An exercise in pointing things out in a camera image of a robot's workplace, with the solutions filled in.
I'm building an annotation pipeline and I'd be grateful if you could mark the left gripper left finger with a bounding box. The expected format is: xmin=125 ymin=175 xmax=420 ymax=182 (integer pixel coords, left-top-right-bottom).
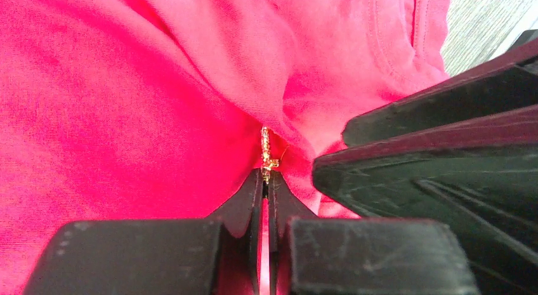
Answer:
xmin=23 ymin=169 xmax=263 ymax=294

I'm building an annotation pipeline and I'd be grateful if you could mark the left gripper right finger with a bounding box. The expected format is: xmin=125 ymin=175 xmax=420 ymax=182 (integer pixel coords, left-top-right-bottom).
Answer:
xmin=268 ymin=172 xmax=479 ymax=294

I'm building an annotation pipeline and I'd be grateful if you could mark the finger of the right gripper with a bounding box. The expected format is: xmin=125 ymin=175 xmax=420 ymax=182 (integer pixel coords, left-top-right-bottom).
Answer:
xmin=342 ymin=40 xmax=537 ymax=147
xmin=313 ymin=106 xmax=537 ymax=294

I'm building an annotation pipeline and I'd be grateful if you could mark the red maple leaf brooch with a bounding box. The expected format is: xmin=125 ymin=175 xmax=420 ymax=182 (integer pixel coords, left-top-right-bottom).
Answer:
xmin=260 ymin=126 xmax=280 ymax=185

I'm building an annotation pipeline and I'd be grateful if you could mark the red t-shirt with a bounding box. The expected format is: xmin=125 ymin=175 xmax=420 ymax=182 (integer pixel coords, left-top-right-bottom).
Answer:
xmin=1 ymin=0 xmax=450 ymax=294

